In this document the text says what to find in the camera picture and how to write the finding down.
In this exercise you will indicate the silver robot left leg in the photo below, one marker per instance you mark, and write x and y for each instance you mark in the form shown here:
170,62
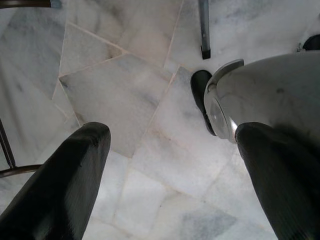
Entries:
262,95

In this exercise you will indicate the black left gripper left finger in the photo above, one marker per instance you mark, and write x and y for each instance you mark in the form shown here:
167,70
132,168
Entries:
62,187

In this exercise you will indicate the black robot foot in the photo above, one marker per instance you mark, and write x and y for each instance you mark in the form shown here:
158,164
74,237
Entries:
200,87
312,43

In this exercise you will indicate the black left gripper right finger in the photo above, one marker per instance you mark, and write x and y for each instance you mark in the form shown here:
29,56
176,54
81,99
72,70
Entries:
287,187

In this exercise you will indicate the silver metal clothes rack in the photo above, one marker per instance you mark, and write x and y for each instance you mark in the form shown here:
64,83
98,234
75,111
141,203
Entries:
205,25

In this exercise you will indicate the marble pattern folding table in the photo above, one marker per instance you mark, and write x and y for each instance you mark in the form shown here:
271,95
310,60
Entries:
25,2

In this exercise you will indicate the black robot left foot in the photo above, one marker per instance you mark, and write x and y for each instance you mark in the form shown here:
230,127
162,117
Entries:
200,87

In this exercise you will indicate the black robot right foot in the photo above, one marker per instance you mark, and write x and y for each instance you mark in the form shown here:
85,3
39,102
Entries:
312,43

